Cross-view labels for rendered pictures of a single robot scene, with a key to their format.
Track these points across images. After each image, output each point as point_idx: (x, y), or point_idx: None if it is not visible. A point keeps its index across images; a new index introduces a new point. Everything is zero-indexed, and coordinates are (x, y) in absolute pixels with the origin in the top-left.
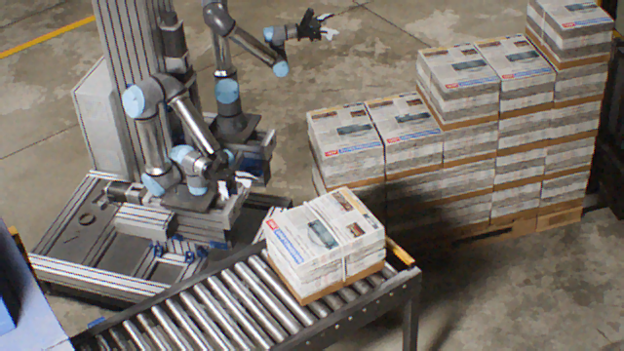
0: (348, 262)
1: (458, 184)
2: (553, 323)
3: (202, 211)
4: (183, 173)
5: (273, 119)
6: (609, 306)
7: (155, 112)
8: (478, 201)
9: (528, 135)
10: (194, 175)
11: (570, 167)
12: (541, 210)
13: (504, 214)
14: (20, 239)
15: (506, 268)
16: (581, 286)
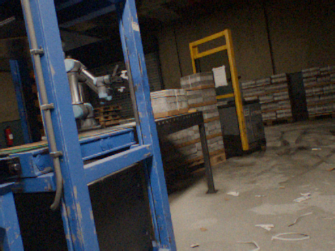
0: (178, 100)
1: (183, 137)
2: (245, 170)
3: (99, 126)
4: (88, 109)
5: None
6: (260, 163)
7: (77, 70)
8: (192, 146)
9: None
10: (103, 85)
11: (216, 133)
12: (212, 153)
13: (201, 154)
14: (33, 75)
15: (213, 170)
16: (244, 165)
